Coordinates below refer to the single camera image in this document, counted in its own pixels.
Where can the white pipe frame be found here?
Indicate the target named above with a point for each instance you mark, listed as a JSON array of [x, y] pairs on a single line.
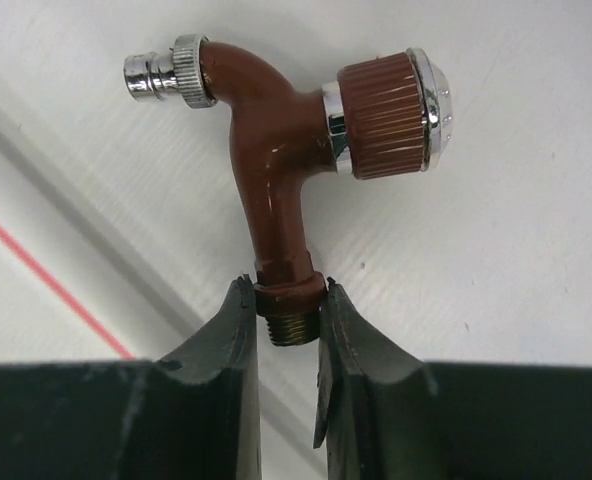
[[138, 252]]

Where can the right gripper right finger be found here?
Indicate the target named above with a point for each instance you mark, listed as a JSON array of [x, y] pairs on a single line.
[[384, 414]]

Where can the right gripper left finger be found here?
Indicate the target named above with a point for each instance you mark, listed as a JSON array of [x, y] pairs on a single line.
[[193, 414]]

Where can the white base board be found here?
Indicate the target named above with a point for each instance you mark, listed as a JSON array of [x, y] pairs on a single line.
[[484, 258]]

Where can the brown water faucet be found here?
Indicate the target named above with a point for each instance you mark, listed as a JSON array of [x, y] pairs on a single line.
[[387, 116]]

